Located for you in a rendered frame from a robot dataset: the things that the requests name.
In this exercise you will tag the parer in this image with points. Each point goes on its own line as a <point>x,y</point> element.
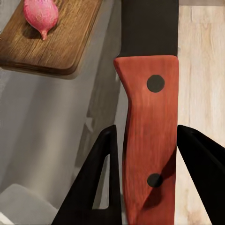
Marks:
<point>148,68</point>

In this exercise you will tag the vidalia onion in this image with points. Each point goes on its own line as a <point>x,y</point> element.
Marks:
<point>41,14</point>

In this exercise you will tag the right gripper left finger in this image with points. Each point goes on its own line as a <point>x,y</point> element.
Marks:
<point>77,206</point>

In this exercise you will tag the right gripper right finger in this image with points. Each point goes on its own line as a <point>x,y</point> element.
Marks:
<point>205,161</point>

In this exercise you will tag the cutting board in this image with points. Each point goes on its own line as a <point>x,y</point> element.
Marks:
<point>22,46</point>

